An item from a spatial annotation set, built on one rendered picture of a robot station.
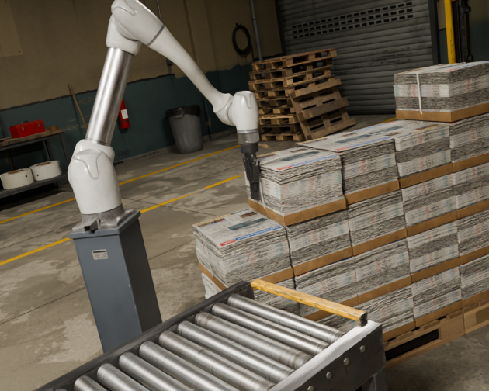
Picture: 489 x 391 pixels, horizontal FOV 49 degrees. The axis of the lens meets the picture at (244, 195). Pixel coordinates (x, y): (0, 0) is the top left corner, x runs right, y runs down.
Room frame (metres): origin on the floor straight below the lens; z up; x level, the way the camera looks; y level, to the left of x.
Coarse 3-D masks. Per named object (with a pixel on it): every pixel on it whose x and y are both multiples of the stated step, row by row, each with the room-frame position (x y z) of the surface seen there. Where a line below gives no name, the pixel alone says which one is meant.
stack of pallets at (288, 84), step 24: (264, 72) 8.73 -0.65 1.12; (288, 72) 8.43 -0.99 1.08; (312, 72) 9.41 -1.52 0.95; (264, 96) 8.98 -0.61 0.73; (288, 96) 8.41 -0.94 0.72; (312, 96) 8.73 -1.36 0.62; (264, 120) 8.94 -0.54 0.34; (288, 120) 8.80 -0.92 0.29; (312, 120) 8.76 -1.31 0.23; (336, 120) 9.10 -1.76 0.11
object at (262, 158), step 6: (288, 150) 2.40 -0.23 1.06; (294, 150) 2.38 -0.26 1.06; (300, 150) 2.36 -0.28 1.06; (306, 150) 2.34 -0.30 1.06; (258, 156) 2.37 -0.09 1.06; (264, 156) 2.34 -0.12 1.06; (270, 156) 2.33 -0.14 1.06; (276, 156) 2.31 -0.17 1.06; (246, 180) 2.36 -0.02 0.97; (246, 186) 2.36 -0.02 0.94; (258, 186) 2.23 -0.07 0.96; (258, 192) 2.23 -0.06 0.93; (258, 198) 2.24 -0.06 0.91
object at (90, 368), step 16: (240, 288) 1.60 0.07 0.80; (208, 304) 1.52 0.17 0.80; (176, 320) 1.45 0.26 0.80; (192, 320) 1.47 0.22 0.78; (144, 336) 1.39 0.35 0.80; (112, 352) 1.33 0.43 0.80; (80, 368) 1.28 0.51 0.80; (96, 368) 1.27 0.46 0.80; (48, 384) 1.23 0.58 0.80; (64, 384) 1.21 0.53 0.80
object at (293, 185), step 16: (288, 160) 2.20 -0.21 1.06; (304, 160) 2.13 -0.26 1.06; (320, 160) 2.09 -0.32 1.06; (336, 160) 2.10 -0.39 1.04; (272, 176) 2.07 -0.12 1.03; (288, 176) 2.03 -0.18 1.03; (304, 176) 2.05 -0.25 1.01; (320, 176) 2.08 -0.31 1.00; (336, 176) 2.11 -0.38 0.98; (272, 192) 2.08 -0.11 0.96; (288, 192) 2.03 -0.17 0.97; (304, 192) 2.06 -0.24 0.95; (320, 192) 2.08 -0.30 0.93; (336, 192) 2.11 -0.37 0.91; (272, 208) 2.11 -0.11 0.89; (288, 208) 2.03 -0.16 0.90; (304, 208) 2.05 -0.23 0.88
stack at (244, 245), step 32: (416, 192) 2.28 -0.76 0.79; (448, 192) 2.35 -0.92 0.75; (224, 224) 2.20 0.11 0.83; (256, 224) 2.13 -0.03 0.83; (320, 224) 2.10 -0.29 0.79; (352, 224) 2.16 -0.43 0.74; (384, 224) 2.21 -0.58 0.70; (448, 224) 2.33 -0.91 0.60; (224, 256) 1.94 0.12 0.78; (256, 256) 1.99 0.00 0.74; (288, 256) 2.04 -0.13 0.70; (320, 256) 2.09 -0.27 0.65; (352, 256) 2.17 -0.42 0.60; (384, 256) 2.20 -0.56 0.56; (416, 256) 2.27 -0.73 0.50; (448, 256) 2.32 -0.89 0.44; (288, 288) 2.03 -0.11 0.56; (320, 288) 2.08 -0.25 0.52; (352, 288) 2.14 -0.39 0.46; (416, 288) 2.26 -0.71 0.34; (448, 288) 2.32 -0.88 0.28; (320, 320) 2.07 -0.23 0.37; (352, 320) 2.14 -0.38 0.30; (384, 320) 2.20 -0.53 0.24; (448, 320) 2.32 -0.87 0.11; (416, 352) 2.24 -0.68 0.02
